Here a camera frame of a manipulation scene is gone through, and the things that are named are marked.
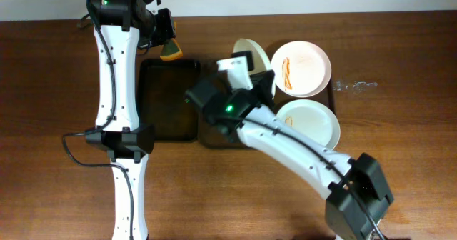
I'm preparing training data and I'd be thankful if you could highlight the green yellow sponge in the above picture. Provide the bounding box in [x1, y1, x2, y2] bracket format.
[159, 38, 183, 61]

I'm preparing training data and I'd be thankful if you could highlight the white plate with sauce centre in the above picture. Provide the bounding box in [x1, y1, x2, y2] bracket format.
[233, 39, 276, 96]

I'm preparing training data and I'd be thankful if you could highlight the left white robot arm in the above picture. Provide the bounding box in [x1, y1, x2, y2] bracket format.
[82, 0, 183, 240]

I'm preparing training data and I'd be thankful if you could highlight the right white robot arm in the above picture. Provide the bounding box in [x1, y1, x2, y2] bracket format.
[184, 71, 393, 240]

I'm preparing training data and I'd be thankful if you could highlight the small black tray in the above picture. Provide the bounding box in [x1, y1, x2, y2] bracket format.
[136, 59, 201, 142]

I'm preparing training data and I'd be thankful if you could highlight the large brown tray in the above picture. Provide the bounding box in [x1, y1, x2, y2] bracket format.
[197, 59, 336, 150]

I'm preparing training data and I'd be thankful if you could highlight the white plate top right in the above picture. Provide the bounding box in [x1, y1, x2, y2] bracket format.
[271, 41, 332, 98]

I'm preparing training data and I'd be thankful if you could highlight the white plate bottom right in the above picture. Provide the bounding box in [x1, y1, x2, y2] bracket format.
[276, 99, 341, 149]

